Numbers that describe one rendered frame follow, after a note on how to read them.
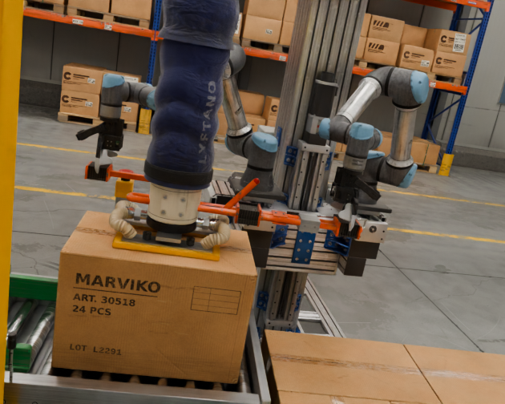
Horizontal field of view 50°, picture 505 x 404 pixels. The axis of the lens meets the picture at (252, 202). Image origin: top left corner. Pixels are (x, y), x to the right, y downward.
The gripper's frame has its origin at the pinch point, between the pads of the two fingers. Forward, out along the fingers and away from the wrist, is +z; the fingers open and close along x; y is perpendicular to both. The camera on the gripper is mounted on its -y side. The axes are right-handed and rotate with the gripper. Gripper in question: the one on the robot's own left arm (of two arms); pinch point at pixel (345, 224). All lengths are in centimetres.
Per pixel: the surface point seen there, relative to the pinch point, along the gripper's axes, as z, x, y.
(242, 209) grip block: -1.7, 5.2, 37.4
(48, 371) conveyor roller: 54, 25, 91
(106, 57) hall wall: 8, -827, 233
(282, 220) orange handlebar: 0.7, 3.5, 23.1
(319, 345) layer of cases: 54, -10, -4
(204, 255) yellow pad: 12, 15, 48
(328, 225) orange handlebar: 0.2, 3.3, 7.2
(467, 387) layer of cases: 54, 8, -58
